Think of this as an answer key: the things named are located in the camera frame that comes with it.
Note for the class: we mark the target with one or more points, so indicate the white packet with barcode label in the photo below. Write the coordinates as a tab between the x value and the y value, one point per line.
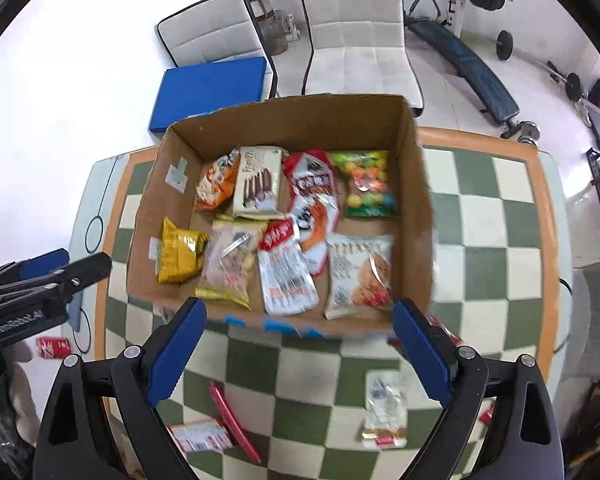
200	435

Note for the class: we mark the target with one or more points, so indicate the red soda can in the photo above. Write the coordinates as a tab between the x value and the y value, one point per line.
54	347

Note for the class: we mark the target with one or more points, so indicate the small barbell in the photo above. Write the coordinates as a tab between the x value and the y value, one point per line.
535	60

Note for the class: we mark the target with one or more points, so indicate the white padded chair black frame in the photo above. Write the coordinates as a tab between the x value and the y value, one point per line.
212	27

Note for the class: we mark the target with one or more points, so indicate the dark red snack packet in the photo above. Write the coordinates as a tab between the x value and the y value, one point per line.
442	331

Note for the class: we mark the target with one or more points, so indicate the clear biscuit packet yellow trim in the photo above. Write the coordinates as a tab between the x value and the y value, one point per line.
230	260

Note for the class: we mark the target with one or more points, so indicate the colourful candy bag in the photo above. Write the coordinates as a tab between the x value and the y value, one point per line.
367	185

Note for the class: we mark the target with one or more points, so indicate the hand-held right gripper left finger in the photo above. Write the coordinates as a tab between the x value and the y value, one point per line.
177	350

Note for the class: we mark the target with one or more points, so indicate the grey plastic chair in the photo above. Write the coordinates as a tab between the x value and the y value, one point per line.
597	320

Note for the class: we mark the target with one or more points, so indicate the grey round pot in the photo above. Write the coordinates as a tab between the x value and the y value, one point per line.
276	32

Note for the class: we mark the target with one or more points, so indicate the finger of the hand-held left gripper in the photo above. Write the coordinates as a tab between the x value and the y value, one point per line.
45	262
82	269

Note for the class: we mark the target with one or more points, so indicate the blue foam mat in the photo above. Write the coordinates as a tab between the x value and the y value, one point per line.
210	92

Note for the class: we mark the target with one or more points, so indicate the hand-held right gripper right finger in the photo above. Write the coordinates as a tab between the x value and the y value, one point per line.
422	350

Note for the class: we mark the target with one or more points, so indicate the red sausage stick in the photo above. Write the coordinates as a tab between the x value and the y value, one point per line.
232	420

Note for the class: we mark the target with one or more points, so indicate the chocolate wafer biscuit packet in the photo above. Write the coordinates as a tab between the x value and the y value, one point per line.
257	182

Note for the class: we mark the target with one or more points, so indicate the dark blue weight bench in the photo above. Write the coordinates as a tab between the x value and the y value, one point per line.
470	72

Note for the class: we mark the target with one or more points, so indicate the red and white snack packet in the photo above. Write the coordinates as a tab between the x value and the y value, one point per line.
312	195

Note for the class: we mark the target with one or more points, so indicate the orange panda snack packet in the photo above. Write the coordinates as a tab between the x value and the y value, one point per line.
215	182

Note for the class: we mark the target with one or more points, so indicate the cardboard box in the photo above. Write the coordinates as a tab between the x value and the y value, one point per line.
280	125

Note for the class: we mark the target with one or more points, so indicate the white cookie packet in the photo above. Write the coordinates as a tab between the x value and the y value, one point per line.
360	275

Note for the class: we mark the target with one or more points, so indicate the small clear snack packet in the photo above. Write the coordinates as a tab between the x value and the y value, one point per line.
386	407

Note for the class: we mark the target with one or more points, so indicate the chrome dumbbell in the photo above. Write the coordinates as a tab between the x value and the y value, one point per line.
521	132

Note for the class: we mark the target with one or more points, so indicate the small red snack packet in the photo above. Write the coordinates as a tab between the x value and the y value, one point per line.
488	411

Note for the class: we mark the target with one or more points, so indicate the yellow snack packet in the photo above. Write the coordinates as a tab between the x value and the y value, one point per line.
180	252

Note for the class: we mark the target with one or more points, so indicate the white packet with red label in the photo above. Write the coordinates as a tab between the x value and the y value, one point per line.
285	275

